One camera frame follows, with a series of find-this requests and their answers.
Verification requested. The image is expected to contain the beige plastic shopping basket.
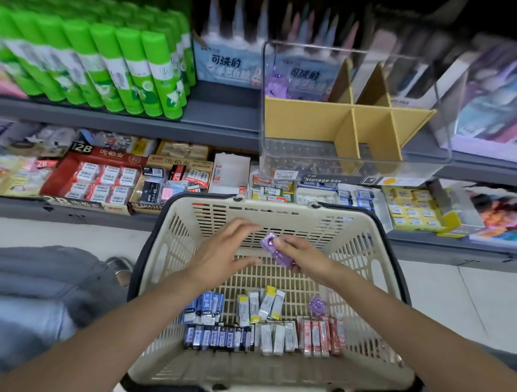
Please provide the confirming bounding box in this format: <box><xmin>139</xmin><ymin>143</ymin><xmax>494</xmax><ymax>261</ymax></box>
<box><xmin>127</xmin><ymin>193</ymin><xmax>417</xmax><ymax>392</ymax></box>

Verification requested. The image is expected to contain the brown eraser display box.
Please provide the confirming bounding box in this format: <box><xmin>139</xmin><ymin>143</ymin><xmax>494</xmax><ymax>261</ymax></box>
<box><xmin>128</xmin><ymin>155</ymin><xmax>215</xmax><ymax>215</ymax></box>

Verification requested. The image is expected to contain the group of yellow-ended eraser packets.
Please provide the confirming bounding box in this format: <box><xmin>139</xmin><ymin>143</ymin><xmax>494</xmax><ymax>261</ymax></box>
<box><xmin>236</xmin><ymin>285</ymin><xmax>286</xmax><ymax>327</ymax></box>

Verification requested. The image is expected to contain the person's right forearm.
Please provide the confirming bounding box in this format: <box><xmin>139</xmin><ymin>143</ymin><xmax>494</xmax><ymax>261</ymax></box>
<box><xmin>323</xmin><ymin>262</ymin><xmax>517</xmax><ymax>392</ymax></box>

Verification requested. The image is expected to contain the blue glue display box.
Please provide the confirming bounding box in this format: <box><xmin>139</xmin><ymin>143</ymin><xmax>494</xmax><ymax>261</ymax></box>
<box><xmin>192</xmin><ymin>31</ymin><xmax>268</xmax><ymax>90</ymax></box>
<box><xmin>275</xmin><ymin>54</ymin><xmax>344</xmax><ymax>102</ymax></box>

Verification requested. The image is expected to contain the group of blue eraser packets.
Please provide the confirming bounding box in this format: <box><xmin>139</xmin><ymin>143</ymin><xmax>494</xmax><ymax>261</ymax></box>
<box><xmin>180</xmin><ymin>291</ymin><xmax>255</xmax><ymax>353</ymax></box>

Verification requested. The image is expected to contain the tray of small staple boxes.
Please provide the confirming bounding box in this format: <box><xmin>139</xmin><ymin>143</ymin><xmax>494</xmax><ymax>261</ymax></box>
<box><xmin>246</xmin><ymin>173</ymin><xmax>300</xmax><ymax>204</ymax></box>

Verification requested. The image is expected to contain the white open cardboard box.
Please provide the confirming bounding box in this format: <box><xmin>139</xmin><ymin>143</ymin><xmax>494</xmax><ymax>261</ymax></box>
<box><xmin>208</xmin><ymin>152</ymin><xmax>252</xmax><ymax>197</ymax></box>

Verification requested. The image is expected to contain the tray of blue-white small boxes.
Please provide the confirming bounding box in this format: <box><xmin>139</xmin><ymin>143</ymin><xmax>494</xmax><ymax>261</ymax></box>
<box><xmin>295</xmin><ymin>181</ymin><xmax>393</xmax><ymax>233</ymax></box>

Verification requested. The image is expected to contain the colourful picture book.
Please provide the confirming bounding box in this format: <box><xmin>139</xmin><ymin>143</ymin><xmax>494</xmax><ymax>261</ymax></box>
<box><xmin>462</xmin><ymin>185</ymin><xmax>517</xmax><ymax>248</ymax></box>
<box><xmin>448</xmin><ymin>48</ymin><xmax>517</xmax><ymax>163</ymax></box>

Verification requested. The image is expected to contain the person's right hand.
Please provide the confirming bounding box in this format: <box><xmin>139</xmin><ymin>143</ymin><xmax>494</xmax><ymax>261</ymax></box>
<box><xmin>275</xmin><ymin>235</ymin><xmax>345</xmax><ymax>286</ymax></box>

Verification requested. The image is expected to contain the group of grey eraser packets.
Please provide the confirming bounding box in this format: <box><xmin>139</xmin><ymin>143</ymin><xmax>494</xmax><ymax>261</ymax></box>
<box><xmin>254</xmin><ymin>320</ymin><xmax>300</xmax><ymax>357</ymax></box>

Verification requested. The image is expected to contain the person's left forearm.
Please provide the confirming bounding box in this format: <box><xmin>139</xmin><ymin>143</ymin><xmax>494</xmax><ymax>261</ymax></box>
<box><xmin>0</xmin><ymin>267</ymin><xmax>216</xmax><ymax>392</ymax></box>

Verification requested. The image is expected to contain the pile of pink-yellow eraser packets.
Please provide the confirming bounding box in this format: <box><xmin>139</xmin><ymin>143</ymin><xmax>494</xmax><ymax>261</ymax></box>
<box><xmin>0</xmin><ymin>155</ymin><xmax>55</xmax><ymax>198</ymax></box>

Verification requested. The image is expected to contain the small purple wrapped packet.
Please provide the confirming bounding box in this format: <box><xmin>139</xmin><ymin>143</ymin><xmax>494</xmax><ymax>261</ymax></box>
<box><xmin>308</xmin><ymin>295</ymin><xmax>326</xmax><ymax>318</ymax></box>

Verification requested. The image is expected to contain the black basket handle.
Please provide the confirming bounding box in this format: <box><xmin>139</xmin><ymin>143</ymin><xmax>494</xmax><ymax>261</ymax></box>
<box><xmin>120</xmin><ymin>193</ymin><xmax>425</xmax><ymax>392</ymax></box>

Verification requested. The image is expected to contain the yellow tray of small boxes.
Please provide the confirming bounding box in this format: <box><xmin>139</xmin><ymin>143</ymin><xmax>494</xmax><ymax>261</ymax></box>
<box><xmin>381</xmin><ymin>185</ymin><xmax>463</xmax><ymax>237</ymax></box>

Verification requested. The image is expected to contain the purple packet in clear wrap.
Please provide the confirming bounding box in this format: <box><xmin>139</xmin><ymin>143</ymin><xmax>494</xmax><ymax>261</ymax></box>
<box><xmin>264</xmin><ymin>72</ymin><xmax>290</xmax><ymax>100</ymax></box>

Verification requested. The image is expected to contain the person's left hand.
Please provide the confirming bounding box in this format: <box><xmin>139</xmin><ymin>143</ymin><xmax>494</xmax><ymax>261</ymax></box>
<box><xmin>188</xmin><ymin>218</ymin><xmax>263</xmax><ymax>292</ymax></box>

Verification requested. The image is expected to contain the grey metal shelf board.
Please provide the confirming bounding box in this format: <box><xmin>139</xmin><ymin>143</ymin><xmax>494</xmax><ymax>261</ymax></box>
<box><xmin>0</xmin><ymin>80</ymin><xmax>517</xmax><ymax>182</ymax></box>
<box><xmin>0</xmin><ymin>196</ymin><xmax>517</xmax><ymax>268</ymax></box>

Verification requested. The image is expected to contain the pile of wrapped white erasers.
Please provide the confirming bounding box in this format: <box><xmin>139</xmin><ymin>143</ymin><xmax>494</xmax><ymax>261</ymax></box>
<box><xmin>0</xmin><ymin>119</ymin><xmax>158</xmax><ymax>159</ymax></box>

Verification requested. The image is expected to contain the red eraser display box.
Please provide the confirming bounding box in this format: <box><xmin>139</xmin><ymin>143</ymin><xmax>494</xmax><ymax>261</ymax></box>
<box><xmin>40</xmin><ymin>141</ymin><xmax>148</xmax><ymax>215</ymax></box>

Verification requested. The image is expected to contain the group of red eraser packets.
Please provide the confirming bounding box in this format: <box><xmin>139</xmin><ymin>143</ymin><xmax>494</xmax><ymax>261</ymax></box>
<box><xmin>297</xmin><ymin>315</ymin><xmax>348</xmax><ymax>358</ymax></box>

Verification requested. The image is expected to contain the clear plastic storage box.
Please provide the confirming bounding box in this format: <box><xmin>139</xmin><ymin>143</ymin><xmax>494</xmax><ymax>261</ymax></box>
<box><xmin>260</xmin><ymin>40</ymin><xmax>472</xmax><ymax>179</ymax></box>

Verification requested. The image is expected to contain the tan box of erasers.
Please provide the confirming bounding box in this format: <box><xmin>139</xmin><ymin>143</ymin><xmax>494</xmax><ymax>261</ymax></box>
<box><xmin>155</xmin><ymin>139</ymin><xmax>211</xmax><ymax>161</ymax></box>

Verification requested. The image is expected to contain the row of green glue sticks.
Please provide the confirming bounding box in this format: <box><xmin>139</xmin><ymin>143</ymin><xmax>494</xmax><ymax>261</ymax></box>
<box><xmin>0</xmin><ymin>0</ymin><xmax>198</xmax><ymax>120</ymax></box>

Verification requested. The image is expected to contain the row of pastel pens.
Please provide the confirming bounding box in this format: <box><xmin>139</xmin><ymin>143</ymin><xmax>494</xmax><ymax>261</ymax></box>
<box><xmin>202</xmin><ymin>0</ymin><xmax>364</xmax><ymax>46</ymax></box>

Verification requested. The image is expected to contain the person's shoe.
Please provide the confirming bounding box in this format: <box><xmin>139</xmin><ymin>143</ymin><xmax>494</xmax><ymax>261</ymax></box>
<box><xmin>106</xmin><ymin>256</ymin><xmax>135</xmax><ymax>288</ymax></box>

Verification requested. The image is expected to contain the person's blue jeans leg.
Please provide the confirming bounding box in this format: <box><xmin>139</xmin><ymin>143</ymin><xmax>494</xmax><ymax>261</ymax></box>
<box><xmin>0</xmin><ymin>246</ymin><xmax>131</xmax><ymax>366</ymax></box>

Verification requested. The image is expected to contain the tan cardboard divider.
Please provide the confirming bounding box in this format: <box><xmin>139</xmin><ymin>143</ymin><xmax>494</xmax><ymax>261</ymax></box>
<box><xmin>264</xmin><ymin>58</ymin><xmax>438</xmax><ymax>164</ymax></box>

